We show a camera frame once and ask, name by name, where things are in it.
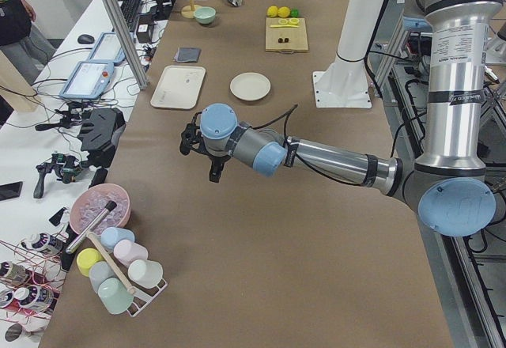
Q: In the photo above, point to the pink bowl with ice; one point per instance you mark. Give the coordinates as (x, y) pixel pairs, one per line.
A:
(94, 200)

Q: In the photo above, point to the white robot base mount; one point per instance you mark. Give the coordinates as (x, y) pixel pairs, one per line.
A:
(344, 84)

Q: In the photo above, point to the aluminium frame post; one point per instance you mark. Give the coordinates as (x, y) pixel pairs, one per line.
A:
(120, 26)

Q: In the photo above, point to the white cup rack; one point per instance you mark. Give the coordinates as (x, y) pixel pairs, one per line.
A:
(142, 297)

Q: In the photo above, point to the blue teach pendant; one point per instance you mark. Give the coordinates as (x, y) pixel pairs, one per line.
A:
(88, 80)
(107, 47)

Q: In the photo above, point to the grey cup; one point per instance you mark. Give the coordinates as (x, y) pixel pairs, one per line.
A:
(98, 273)

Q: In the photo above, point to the metal muddler stick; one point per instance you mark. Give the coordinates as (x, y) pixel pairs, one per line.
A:
(109, 207)

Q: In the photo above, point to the white rabbit tray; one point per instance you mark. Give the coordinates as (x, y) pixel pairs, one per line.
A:
(178, 87)

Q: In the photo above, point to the grey folded cloth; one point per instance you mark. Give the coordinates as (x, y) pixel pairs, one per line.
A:
(187, 54)

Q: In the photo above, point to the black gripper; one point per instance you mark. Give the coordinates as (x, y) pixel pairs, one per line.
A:
(216, 159)

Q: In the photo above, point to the mint green bowl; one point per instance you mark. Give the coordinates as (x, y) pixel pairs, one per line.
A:
(205, 15)

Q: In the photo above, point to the pink cup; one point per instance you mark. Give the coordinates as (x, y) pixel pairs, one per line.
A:
(127, 251)

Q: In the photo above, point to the light blue cup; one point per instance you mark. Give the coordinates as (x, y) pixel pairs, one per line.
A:
(112, 235)

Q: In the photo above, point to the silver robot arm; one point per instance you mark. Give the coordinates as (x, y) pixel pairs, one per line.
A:
(445, 185)

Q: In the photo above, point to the mint green cup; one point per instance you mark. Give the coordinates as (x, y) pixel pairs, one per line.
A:
(114, 296)

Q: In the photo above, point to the beige round plate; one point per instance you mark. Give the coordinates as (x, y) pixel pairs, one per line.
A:
(250, 86)

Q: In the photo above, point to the black smartphone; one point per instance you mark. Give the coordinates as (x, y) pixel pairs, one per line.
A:
(10, 190)

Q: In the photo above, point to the yellow lemon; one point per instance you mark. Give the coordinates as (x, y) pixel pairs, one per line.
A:
(284, 11)
(272, 11)

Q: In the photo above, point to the bamboo cutting board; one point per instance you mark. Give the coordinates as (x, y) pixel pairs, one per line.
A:
(298, 40)

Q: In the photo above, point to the white cup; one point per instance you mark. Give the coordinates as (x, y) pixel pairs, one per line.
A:
(146, 273)

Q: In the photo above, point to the yellow cup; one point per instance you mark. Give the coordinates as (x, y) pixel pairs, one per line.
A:
(86, 259)

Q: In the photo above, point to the black computer mouse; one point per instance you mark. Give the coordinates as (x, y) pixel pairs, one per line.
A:
(86, 39)

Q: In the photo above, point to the black keyboard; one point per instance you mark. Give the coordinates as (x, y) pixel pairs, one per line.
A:
(130, 10)

